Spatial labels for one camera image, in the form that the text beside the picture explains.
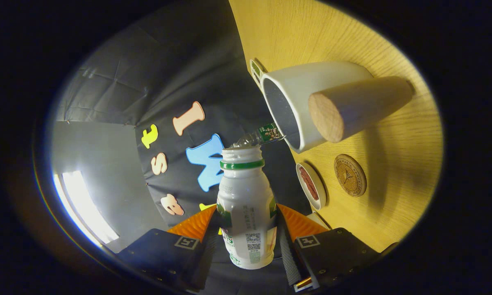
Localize white round plate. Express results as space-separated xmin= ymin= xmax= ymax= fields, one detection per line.
xmin=296 ymin=162 xmax=327 ymax=211

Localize white juice bottle green label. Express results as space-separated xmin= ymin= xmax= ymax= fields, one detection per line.
xmin=216 ymin=146 xmax=278 ymax=270

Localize red meat pieces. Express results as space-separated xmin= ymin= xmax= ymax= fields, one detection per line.
xmin=299 ymin=166 xmax=319 ymax=201

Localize black backdrop cloth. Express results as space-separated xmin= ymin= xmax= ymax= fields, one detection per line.
xmin=55 ymin=0 xmax=312 ymax=295

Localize clear plastic water bottle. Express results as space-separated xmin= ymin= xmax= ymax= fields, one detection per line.
xmin=229 ymin=123 xmax=286 ymax=149

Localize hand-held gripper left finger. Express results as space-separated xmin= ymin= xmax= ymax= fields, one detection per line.
xmin=116 ymin=204 xmax=218 ymax=292

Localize white divided dish with beans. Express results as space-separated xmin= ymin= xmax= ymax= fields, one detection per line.
xmin=249 ymin=58 xmax=268 ymax=89

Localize round cork coaster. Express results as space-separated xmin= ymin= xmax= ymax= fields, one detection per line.
xmin=334 ymin=154 xmax=367 ymax=197

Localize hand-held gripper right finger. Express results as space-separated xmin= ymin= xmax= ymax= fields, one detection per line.
xmin=276 ymin=204 xmax=398 ymax=292

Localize white cup wooden handle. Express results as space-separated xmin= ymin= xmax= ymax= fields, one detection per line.
xmin=261 ymin=61 xmax=415 ymax=154

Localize wooden table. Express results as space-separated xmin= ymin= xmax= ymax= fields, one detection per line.
xmin=229 ymin=0 xmax=444 ymax=252

